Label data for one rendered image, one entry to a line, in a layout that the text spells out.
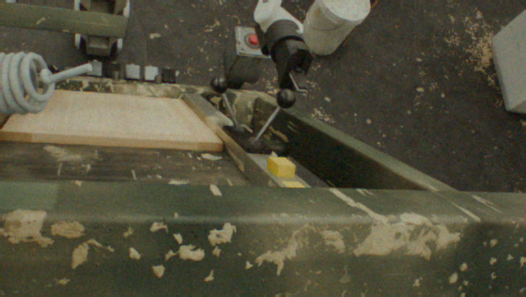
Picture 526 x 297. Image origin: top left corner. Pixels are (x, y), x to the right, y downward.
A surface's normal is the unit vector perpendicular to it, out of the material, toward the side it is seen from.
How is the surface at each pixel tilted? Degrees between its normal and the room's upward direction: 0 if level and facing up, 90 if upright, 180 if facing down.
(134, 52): 0
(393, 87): 0
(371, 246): 39
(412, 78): 0
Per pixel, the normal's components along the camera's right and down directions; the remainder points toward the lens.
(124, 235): 0.29, 0.25
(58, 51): 0.30, -0.41
